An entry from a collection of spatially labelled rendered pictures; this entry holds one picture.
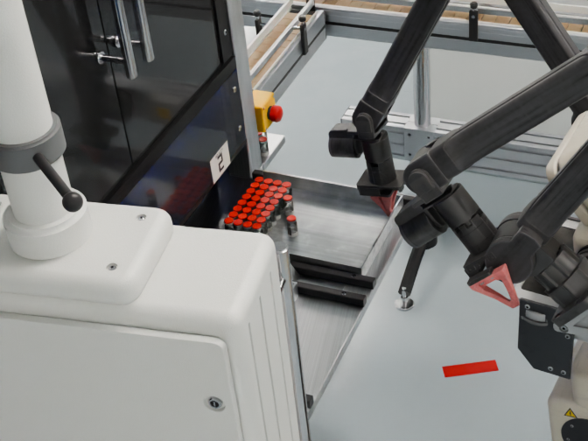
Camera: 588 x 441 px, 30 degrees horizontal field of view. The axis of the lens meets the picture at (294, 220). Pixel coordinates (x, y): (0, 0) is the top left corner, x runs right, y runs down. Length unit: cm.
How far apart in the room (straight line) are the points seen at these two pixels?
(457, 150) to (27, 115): 74
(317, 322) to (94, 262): 97
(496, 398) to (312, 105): 174
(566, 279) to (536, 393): 152
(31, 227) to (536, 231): 80
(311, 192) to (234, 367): 129
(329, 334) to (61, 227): 97
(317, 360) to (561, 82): 77
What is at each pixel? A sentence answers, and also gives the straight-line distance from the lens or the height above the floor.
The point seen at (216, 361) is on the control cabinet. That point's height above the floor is 150.
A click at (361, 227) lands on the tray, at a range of 239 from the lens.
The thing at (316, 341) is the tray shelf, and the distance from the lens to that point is 214.
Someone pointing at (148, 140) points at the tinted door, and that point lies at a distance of 212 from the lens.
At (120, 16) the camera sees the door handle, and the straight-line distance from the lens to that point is 186.
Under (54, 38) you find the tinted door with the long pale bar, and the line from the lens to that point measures 183.
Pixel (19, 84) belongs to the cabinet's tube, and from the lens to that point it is 118.
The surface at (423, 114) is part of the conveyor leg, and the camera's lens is 329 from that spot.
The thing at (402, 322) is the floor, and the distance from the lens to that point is 345.
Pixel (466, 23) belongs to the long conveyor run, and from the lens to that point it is 305.
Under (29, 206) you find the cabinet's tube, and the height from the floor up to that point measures 165.
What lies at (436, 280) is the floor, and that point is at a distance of 360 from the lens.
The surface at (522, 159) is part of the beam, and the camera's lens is 326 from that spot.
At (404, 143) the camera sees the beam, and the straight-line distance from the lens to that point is 335.
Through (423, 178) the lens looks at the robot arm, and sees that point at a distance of 171.
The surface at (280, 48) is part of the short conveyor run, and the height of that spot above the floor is 93.
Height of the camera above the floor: 236
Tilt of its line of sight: 37 degrees down
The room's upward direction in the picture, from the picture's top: 6 degrees counter-clockwise
